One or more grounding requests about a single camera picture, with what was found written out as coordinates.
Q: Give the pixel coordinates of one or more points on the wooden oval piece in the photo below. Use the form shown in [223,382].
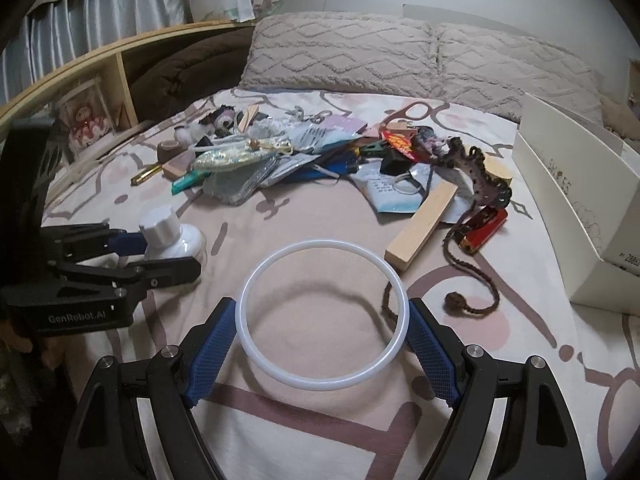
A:
[501,170]

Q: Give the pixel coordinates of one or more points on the white plush toy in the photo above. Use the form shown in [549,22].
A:
[187,135]

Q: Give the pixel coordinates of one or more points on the light blue packet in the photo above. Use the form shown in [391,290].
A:
[385,200]

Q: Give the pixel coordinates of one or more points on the teal plastic item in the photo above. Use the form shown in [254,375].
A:
[190,181]

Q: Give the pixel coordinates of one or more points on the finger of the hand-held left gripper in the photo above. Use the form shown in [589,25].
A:
[170,271]
[127,243]

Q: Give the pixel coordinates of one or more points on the plush toy in clear box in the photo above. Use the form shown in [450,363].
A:
[87,120]

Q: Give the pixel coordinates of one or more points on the glittery teal pouch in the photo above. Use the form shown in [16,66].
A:
[225,157]

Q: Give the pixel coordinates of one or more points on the small brown block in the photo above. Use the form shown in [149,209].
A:
[176,167]

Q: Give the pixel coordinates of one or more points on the pink notepad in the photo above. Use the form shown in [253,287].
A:
[345,124]

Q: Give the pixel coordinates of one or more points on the brown tape roll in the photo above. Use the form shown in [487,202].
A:
[167,152]

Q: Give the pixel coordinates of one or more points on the silver foil packet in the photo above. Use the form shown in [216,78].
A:
[310,140]

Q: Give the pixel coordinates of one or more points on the wooden headboard shelf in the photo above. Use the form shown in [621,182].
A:
[125,90]

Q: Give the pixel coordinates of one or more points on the dark blue packet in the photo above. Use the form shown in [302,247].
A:
[325,173]

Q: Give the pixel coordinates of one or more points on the white jar with ribbed cap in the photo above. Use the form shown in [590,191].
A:
[160,232]

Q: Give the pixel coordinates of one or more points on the red snack packet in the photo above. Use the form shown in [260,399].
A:
[397,145]

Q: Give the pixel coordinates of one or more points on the beige textured pillow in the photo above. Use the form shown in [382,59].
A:
[510,75]
[340,55]

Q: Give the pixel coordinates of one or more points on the black clip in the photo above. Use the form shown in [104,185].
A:
[395,165]

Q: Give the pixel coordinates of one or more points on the small red case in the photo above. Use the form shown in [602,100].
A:
[482,227]

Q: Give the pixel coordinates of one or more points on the long wooden block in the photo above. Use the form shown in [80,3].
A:
[420,227]

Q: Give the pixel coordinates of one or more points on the purple crochet ornament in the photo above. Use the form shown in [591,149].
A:
[432,140]

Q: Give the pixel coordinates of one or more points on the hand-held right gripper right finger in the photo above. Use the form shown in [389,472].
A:
[431,360]

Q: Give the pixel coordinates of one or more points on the white cardboard box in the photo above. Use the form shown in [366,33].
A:
[575,210]

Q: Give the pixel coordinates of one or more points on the clear plastic packet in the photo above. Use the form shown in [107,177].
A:
[235,187]

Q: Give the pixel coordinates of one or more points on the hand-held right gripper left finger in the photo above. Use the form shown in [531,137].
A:
[210,360]

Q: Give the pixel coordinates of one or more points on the gold pen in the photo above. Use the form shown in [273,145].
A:
[145,175]

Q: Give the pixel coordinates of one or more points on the green clip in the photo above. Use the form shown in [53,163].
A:
[372,150]

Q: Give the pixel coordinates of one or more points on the grey curtain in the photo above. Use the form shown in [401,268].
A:
[100,15]

